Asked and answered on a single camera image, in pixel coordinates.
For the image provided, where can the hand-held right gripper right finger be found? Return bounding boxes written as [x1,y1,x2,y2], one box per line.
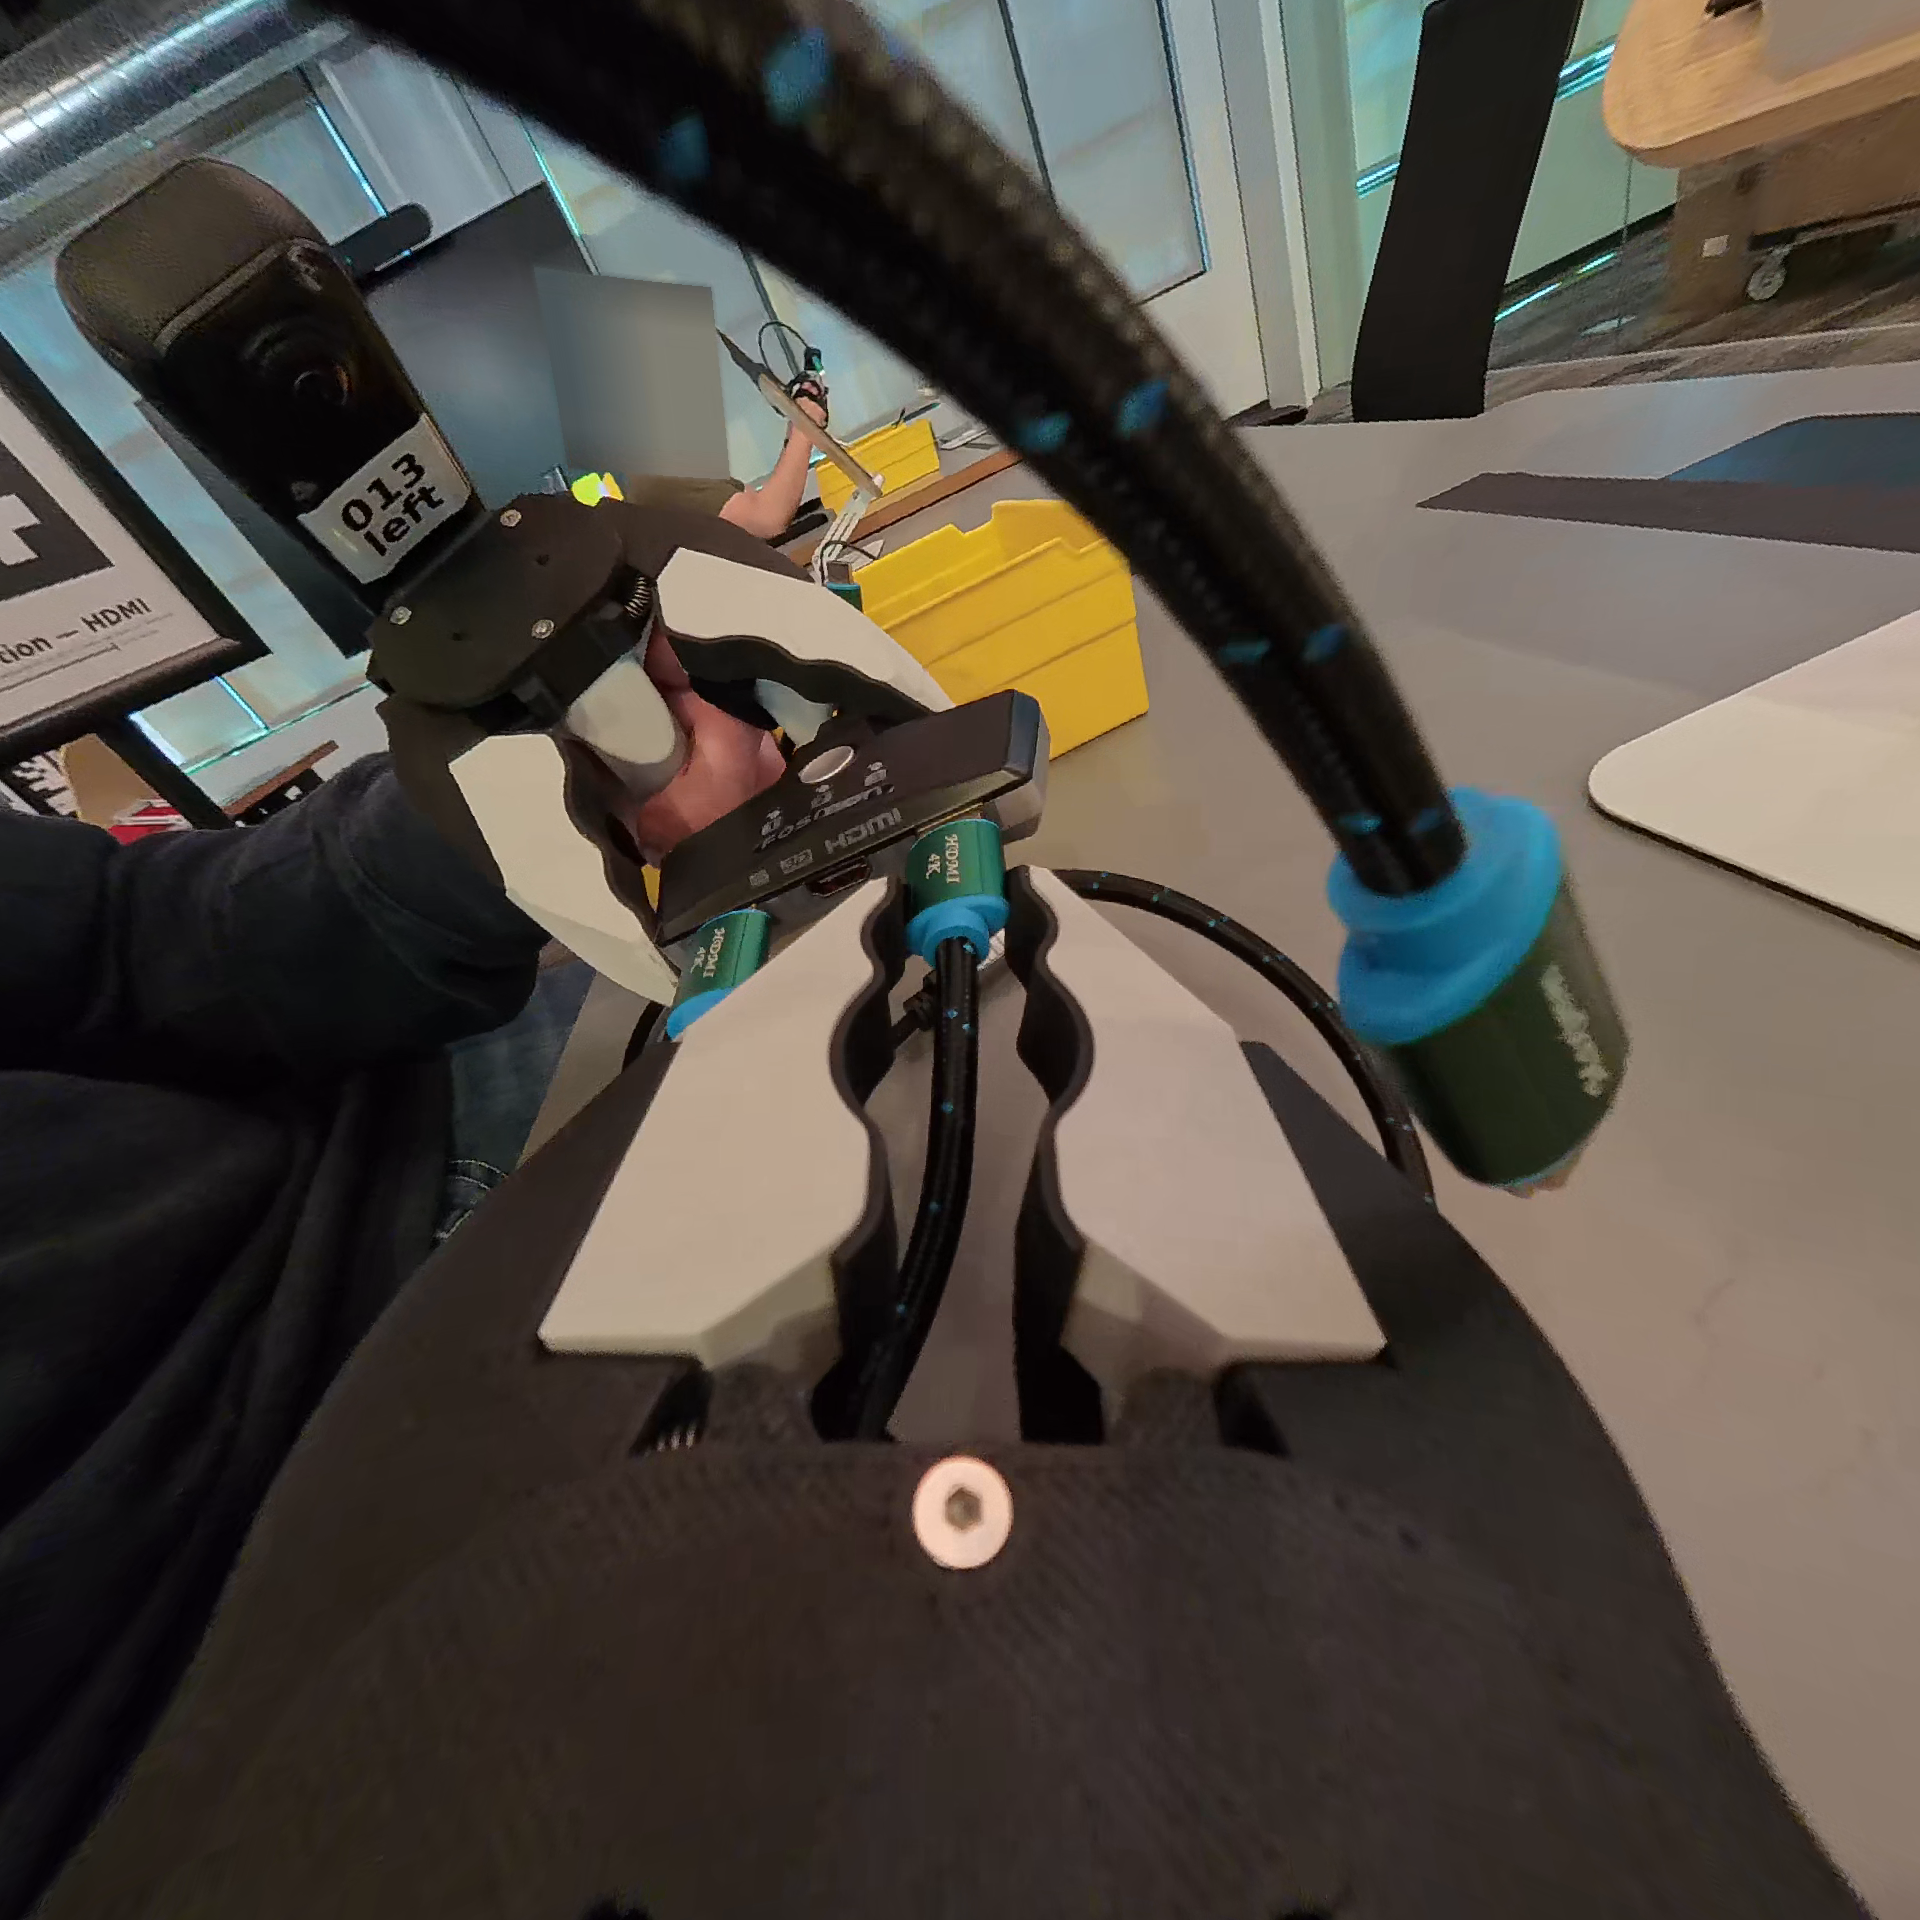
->
[1014,866,1390,1424]

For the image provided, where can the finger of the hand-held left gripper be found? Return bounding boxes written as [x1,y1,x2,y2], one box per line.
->
[650,545,965,741]
[448,727,688,1010]

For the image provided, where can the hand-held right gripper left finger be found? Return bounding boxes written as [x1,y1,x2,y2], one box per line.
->
[537,873,906,1426]

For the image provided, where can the black switch lead cable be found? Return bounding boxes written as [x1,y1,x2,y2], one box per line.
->
[650,691,1052,952]

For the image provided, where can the thin braided HDMI cable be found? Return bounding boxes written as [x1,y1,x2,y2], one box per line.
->
[662,872,1433,1203]

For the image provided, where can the yellow plastic bin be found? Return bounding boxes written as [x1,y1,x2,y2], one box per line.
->
[848,499,1149,753]

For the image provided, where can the thick braided HDMI cable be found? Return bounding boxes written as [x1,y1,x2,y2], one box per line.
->
[323,0,1629,1434]

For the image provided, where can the another person's forearm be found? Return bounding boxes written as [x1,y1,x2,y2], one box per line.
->
[720,435,826,535]

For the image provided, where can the person's left hand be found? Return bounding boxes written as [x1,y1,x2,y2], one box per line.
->
[627,674,797,868]

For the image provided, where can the tan-backed monitor on stand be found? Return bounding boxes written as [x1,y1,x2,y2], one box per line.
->
[718,322,886,565]

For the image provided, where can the person's blue jeans leg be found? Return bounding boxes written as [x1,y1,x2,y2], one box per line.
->
[434,960,595,1248]

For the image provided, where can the wooden office desk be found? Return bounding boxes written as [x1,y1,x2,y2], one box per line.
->
[796,441,1021,565]
[224,744,338,818]

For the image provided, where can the black sign easel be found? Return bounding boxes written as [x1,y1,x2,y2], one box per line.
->
[90,705,234,827]

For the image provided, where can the black video bar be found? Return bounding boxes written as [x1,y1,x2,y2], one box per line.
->
[323,201,434,279]

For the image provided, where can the framed marker sign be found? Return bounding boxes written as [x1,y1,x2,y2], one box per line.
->
[0,337,273,769]

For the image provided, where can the person's dark sweater torso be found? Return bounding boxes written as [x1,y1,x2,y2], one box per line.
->
[0,976,496,1802]

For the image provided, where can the white monitor stand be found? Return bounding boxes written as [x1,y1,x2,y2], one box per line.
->
[1586,608,1920,946]

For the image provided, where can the black standing panel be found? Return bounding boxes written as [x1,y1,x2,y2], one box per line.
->
[1350,0,1585,423]

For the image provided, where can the cardboard boxes on cart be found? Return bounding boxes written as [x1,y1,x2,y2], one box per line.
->
[1672,106,1920,303]

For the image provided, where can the large black wall display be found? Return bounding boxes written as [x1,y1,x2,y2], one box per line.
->
[336,187,753,506]

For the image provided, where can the silver ventilation duct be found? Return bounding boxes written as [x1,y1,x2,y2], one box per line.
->
[0,0,325,167]

